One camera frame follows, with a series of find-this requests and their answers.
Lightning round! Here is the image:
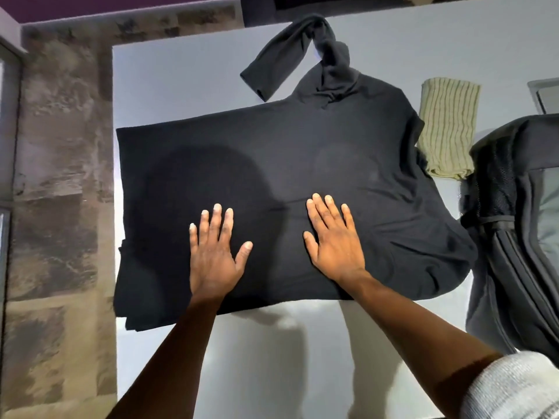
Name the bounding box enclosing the person's left hand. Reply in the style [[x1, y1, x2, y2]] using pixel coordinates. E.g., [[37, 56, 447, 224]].
[[189, 203, 254, 298]]

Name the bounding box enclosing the person's right hand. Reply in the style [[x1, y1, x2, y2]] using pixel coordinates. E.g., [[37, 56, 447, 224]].
[[303, 193, 367, 285]]

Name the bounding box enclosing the black long-sleeved sweater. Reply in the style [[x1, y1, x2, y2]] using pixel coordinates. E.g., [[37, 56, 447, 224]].
[[113, 15, 479, 334]]

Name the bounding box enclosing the person's right forearm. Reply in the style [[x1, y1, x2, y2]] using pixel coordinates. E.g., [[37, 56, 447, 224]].
[[334, 270, 505, 419]]

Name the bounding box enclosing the person's left forearm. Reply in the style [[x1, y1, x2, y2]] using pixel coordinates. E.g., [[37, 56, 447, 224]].
[[106, 285, 238, 419]]

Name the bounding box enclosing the green striped folded cloth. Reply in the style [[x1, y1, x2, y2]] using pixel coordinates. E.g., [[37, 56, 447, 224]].
[[417, 77, 482, 180]]

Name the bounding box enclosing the grey backpack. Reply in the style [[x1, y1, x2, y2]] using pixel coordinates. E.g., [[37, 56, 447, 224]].
[[459, 114, 559, 357]]

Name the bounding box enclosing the dark furniture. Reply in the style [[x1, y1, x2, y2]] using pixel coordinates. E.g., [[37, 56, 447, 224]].
[[241, 0, 442, 28]]

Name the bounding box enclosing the white knitted sleeve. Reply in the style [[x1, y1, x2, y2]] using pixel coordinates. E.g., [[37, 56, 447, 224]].
[[461, 350, 559, 419]]

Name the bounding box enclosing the grey metal door frame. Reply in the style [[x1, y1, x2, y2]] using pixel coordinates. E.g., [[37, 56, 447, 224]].
[[0, 8, 28, 336]]

